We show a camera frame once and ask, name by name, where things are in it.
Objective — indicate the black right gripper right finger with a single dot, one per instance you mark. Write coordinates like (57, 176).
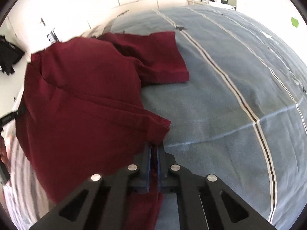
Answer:
(205, 202)

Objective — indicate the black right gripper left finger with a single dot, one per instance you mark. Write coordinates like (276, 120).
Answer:
(99, 202)

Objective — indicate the dark red shirt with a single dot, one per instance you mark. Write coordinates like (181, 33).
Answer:
(84, 113)

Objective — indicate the grey white striped blanket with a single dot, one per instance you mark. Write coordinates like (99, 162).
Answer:
(25, 198)

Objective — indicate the grey striped bed sheet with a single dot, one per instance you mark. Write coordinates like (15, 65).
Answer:
(242, 114)

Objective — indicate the black hanging garment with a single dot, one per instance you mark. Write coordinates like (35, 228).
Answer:
(10, 55)

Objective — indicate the cluttered side table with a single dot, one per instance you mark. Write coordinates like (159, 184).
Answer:
(214, 3)

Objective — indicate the green wall sticker lower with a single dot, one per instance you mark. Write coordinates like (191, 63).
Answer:
(294, 22)

